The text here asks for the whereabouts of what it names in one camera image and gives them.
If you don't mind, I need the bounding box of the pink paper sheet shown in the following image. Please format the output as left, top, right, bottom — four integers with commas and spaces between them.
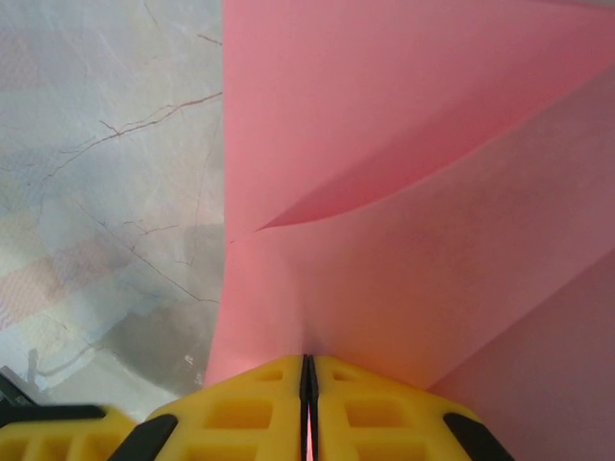
204, 0, 615, 461

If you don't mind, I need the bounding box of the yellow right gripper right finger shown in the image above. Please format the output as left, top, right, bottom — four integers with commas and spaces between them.
309, 353, 515, 461

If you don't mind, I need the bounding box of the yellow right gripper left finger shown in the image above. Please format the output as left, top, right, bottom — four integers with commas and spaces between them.
110, 353, 307, 461

